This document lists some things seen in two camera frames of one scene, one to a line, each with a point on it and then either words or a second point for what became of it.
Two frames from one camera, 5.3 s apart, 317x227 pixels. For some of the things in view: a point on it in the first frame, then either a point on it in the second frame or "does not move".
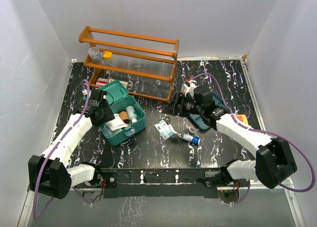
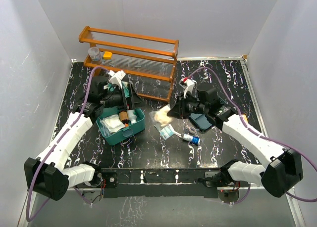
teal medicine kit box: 129,113 does not move
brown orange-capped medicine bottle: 124,115 does not move
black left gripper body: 106,115 → 113,100
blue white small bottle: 194,140 does not move
